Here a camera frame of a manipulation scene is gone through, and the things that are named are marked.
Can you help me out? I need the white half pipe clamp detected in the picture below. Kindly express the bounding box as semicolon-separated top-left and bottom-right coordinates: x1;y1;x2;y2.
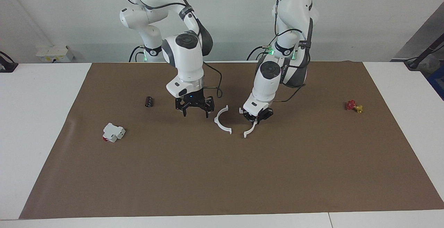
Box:
214;105;232;135
239;107;259;138

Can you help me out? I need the brown paper table mat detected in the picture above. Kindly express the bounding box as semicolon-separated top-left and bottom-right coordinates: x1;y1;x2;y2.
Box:
19;61;444;219

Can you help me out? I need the white circuit breaker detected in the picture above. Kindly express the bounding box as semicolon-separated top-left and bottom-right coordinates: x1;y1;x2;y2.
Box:
103;123;126;143

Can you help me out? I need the red handwheel yellow valve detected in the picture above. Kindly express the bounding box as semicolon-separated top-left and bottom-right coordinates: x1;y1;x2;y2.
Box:
345;100;364;114

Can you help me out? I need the black tripod stand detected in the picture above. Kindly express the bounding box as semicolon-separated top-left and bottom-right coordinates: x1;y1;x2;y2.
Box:
404;33;444;71

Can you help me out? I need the blue box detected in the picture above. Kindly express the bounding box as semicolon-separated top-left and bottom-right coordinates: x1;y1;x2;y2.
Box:
427;65;444;101

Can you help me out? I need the black stand foot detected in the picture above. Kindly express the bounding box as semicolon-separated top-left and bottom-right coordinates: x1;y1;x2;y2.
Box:
0;51;19;73

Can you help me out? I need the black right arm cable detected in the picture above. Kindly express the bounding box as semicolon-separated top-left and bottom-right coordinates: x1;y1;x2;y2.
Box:
110;0;223;99

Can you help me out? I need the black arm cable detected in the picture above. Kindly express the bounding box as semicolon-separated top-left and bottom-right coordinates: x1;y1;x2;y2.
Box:
273;0;314;103
110;0;223;99

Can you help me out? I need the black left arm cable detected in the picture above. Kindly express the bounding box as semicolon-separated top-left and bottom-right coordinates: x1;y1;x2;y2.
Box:
273;0;314;103

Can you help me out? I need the black base cable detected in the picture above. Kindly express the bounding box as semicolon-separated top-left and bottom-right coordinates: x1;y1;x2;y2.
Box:
247;45;272;61
129;45;145;63

